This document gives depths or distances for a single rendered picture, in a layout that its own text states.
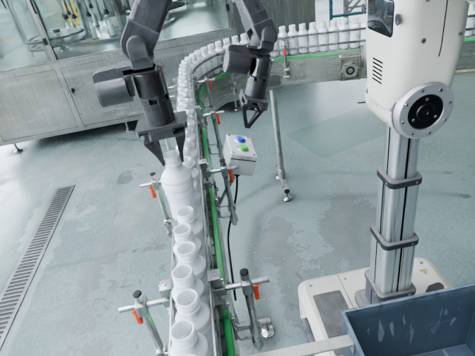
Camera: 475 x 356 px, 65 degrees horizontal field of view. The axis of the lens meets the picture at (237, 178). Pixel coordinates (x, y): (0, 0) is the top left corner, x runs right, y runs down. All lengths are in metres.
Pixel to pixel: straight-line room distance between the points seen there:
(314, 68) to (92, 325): 1.96
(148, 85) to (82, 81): 3.60
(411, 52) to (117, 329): 1.89
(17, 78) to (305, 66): 3.04
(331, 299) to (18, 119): 3.81
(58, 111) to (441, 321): 4.09
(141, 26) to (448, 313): 0.87
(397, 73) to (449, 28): 0.14
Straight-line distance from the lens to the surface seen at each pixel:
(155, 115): 0.75
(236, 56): 1.01
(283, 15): 6.15
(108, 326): 2.29
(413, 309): 0.94
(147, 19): 0.71
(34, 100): 4.53
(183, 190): 0.82
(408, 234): 1.42
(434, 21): 1.02
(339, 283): 1.84
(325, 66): 2.45
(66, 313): 2.49
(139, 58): 0.70
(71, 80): 4.35
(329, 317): 1.72
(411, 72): 1.04
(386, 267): 1.47
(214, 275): 0.73
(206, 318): 0.66
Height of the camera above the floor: 1.63
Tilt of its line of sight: 32 degrees down
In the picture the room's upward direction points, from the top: 10 degrees counter-clockwise
